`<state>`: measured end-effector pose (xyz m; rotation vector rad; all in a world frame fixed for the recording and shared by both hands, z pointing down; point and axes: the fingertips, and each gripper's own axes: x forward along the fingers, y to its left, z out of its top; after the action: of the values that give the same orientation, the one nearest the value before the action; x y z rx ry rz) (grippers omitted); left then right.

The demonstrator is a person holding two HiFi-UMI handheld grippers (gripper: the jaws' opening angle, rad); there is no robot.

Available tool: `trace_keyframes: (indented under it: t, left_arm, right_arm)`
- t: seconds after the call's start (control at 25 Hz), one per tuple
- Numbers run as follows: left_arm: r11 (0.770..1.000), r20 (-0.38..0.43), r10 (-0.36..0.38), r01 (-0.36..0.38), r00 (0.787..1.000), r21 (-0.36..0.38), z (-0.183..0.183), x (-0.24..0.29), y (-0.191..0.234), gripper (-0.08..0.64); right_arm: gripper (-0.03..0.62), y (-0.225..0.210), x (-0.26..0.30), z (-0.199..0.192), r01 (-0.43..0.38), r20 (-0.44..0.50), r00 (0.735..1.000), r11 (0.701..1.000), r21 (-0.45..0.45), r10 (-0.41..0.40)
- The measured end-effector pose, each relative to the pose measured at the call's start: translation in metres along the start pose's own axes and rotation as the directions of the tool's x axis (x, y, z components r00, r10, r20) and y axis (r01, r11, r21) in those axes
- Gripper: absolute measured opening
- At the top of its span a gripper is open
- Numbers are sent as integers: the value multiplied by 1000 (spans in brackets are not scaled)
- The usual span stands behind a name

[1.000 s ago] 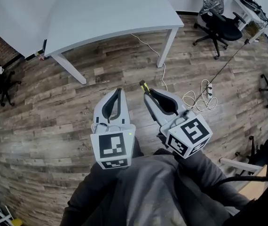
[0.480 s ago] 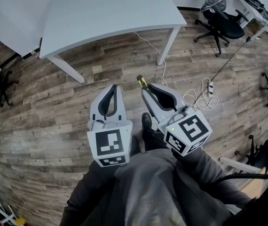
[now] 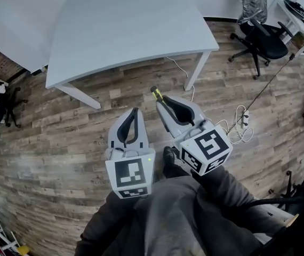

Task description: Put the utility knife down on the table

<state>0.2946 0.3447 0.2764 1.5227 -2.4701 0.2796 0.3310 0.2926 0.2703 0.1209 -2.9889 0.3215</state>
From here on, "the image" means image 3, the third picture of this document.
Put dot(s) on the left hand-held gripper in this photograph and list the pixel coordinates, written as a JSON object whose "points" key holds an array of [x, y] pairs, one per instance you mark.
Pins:
{"points": [[129, 172]]}

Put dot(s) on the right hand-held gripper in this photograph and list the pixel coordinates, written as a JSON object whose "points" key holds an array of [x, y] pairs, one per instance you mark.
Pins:
{"points": [[208, 148]]}

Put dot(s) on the yellow black utility knife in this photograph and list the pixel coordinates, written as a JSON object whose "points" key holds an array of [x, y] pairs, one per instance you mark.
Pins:
{"points": [[157, 93]]}

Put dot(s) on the person's right forearm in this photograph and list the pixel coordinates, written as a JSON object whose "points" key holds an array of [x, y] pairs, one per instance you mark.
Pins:
{"points": [[221, 191]]}

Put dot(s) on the person's left forearm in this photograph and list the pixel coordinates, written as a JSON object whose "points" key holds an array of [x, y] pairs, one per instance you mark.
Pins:
{"points": [[106, 223]]}

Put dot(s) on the person's black shoe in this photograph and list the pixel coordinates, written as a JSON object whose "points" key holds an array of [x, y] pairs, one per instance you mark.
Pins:
{"points": [[168, 156]]}

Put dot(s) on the person's dark trouser leg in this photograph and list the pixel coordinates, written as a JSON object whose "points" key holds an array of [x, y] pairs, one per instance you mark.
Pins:
{"points": [[176, 172]]}

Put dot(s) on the white power strip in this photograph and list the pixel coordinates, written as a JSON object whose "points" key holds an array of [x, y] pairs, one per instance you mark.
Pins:
{"points": [[245, 119]]}

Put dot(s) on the person's grey jacket torso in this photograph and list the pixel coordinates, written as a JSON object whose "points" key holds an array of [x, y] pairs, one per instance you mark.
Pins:
{"points": [[173, 217]]}

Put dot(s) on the white table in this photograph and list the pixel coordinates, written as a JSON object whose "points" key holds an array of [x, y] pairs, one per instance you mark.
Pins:
{"points": [[130, 31]]}

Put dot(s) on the black office chair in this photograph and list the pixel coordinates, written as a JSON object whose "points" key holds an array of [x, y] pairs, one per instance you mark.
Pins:
{"points": [[269, 44]]}

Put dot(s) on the black swivel chair base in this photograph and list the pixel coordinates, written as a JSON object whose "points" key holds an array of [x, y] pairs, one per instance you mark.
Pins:
{"points": [[289, 188]]}

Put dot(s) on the plastic-wrapped chair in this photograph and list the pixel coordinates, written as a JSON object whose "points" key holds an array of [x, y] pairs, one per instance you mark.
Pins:
{"points": [[252, 1]]}

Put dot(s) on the grey chair seat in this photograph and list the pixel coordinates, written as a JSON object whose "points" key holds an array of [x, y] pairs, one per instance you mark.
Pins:
{"points": [[274, 217]]}

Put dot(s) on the small white desk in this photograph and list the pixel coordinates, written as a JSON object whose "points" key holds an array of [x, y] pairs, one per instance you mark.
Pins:
{"points": [[290, 23]]}

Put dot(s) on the yellow object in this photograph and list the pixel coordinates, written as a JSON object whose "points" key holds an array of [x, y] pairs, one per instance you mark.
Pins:
{"points": [[23, 251]]}

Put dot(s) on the long white desk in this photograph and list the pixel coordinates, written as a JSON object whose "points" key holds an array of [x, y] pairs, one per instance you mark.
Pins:
{"points": [[13, 23]]}

